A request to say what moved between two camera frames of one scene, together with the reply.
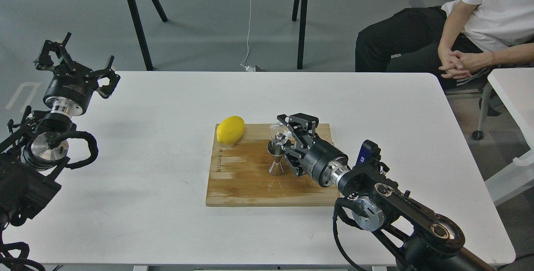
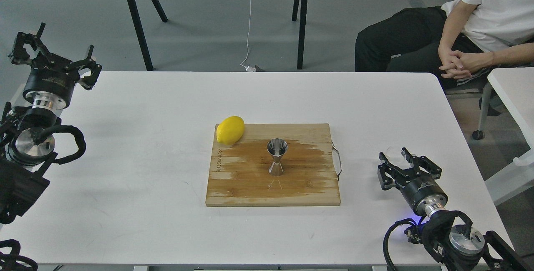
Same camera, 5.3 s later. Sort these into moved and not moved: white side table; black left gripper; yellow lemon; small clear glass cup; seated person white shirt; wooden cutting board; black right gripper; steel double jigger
Moved: black left gripper; black right gripper; small clear glass cup
Not moved: steel double jigger; seated person white shirt; wooden cutting board; yellow lemon; white side table
